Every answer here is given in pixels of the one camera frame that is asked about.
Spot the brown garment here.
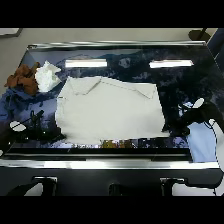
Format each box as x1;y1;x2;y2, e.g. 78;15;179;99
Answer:
4;62;42;97

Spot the dark blue garment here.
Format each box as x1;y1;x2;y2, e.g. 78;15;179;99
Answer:
0;86;63;127

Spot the white garment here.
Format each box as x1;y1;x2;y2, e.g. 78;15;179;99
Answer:
34;60;63;94

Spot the light blue garment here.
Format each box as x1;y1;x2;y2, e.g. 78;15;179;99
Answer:
185;121;218;164

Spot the beige shirt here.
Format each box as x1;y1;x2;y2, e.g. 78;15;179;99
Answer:
54;75;171;146

